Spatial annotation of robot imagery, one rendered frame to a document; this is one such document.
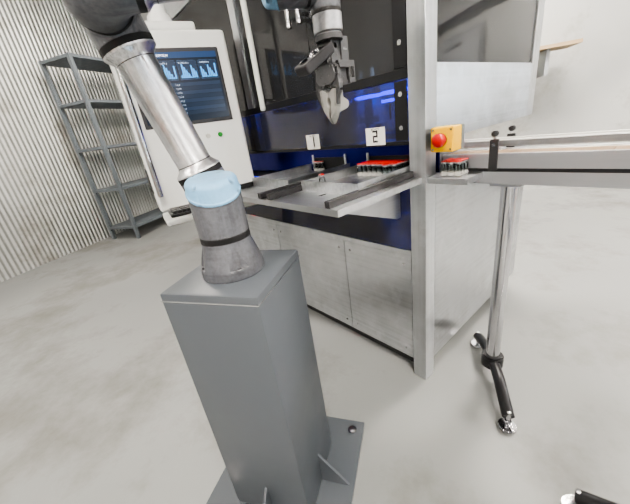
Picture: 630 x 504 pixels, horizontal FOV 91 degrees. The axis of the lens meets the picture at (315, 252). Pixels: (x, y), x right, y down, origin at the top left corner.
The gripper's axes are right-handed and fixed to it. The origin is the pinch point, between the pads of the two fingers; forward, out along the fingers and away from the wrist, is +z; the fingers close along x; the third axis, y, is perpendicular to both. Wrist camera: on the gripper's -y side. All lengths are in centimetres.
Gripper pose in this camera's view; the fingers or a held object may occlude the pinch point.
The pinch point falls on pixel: (331, 119)
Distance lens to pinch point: 93.7
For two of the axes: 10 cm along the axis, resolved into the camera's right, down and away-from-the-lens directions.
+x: -6.6, -2.0, 7.3
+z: 1.4, 9.1, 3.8
